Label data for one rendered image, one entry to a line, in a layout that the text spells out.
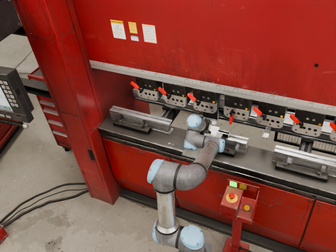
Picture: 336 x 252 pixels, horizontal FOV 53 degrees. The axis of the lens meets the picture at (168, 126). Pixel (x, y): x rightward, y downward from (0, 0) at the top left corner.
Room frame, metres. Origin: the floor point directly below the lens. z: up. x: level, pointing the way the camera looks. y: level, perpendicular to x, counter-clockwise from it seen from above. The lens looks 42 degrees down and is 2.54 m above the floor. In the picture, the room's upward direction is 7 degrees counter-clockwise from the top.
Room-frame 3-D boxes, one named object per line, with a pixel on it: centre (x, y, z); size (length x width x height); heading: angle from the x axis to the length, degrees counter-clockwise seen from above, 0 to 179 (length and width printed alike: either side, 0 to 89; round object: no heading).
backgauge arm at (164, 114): (2.20, -0.08, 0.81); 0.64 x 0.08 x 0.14; 150
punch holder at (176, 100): (1.76, -0.08, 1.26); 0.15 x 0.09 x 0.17; 60
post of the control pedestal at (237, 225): (1.23, -0.39, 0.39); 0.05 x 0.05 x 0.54; 62
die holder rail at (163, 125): (1.92, 0.20, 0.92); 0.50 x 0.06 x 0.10; 60
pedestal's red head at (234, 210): (1.23, -0.39, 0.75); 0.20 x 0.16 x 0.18; 62
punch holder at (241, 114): (1.56, -0.43, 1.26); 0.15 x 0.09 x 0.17; 60
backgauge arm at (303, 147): (1.68, -0.99, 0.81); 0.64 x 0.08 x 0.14; 150
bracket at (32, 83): (2.06, 0.98, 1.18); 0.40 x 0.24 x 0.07; 60
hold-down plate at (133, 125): (1.90, 0.27, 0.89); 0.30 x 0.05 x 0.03; 60
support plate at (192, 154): (1.52, -0.21, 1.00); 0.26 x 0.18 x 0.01; 150
